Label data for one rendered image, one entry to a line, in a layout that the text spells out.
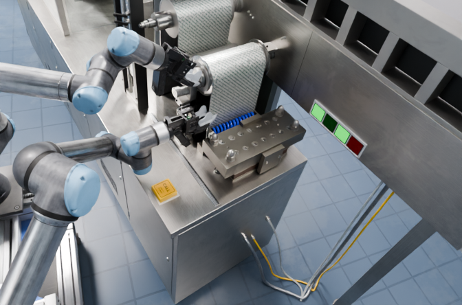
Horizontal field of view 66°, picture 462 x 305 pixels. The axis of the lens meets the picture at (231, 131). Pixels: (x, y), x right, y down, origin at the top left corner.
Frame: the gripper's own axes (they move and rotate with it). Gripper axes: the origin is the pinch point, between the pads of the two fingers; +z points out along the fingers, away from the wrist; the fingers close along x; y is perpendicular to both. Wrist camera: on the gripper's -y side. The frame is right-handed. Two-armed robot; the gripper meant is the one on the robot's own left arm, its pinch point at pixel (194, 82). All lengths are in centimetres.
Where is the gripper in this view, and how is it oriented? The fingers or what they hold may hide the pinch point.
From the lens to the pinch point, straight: 124.6
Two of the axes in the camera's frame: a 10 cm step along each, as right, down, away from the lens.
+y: 6.2, -7.4, -2.6
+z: 5.4, 1.7, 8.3
